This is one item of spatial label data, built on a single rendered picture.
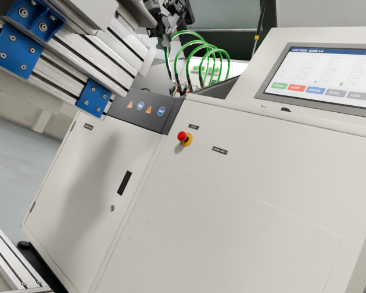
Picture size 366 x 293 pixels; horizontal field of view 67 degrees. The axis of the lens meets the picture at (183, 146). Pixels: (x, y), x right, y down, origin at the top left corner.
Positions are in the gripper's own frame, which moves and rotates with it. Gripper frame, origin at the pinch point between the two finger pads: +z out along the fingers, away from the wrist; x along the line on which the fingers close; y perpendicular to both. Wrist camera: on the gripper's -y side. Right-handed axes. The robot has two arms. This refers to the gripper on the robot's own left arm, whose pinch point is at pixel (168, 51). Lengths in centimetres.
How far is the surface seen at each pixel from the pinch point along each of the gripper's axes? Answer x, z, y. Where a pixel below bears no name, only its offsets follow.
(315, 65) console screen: 61, 26, -21
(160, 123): 20.5, 29.7, 34.2
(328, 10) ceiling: -107, -32, -528
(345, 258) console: 87, 65, 45
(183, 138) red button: 38, 35, 39
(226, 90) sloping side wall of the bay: 27.9, 26.1, -2.2
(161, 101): 18.0, 21.8, 28.0
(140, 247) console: 28, 66, 64
